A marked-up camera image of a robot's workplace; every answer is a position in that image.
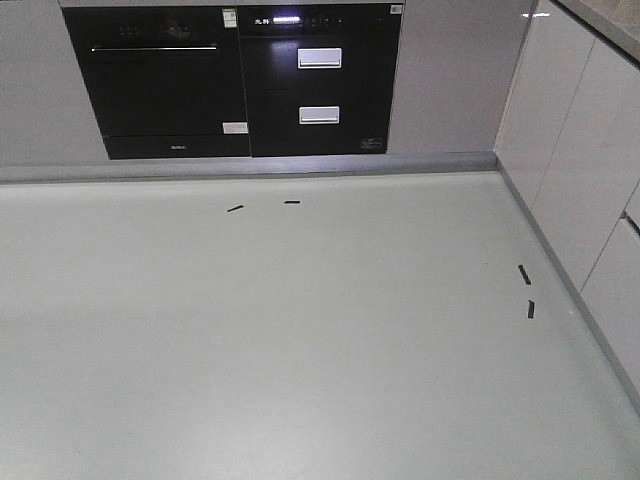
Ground black built-in oven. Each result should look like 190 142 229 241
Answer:
62 6 250 160

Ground black built-in sterilizer cabinet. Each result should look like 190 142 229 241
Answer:
237 3 403 157

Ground white cabinet doors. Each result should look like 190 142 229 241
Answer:
495 1 639 384

